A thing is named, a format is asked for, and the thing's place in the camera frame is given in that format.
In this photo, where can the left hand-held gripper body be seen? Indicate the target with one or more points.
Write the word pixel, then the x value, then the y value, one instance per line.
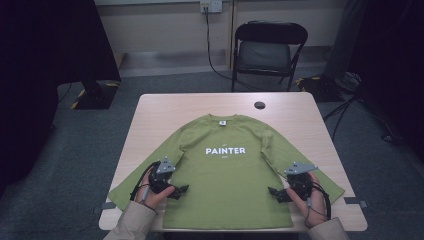
pixel 161 176

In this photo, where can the green long-sleeve shirt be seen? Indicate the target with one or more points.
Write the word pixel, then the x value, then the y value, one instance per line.
pixel 226 180

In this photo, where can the black tripod legs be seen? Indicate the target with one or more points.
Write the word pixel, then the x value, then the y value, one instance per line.
pixel 346 105

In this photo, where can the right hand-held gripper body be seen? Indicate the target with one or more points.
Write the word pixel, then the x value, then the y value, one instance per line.
pixel 300 185

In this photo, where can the grey tape strip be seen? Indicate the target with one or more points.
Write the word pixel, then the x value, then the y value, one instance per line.
pixel 353 200
pixel 109 205

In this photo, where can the grey curtain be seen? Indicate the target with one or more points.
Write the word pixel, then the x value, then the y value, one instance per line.
pixel 343 40

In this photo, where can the white wall socket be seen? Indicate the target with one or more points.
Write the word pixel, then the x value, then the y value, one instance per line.
pixel 215 6

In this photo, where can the dark curtain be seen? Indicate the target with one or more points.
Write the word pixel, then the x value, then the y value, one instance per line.
pixel 33 66
pixel 393 50

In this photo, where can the black folding chair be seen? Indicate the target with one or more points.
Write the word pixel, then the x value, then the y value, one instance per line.
pixel 270 33

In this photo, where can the person's left hand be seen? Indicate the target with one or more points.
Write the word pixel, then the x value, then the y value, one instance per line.
pixel 150 199

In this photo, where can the black stand base yellow stripes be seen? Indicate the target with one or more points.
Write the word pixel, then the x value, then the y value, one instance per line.
pixel 100 100
pixel 320 90

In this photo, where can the person's right hand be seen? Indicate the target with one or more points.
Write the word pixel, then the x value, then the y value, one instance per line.
pixel 315 211

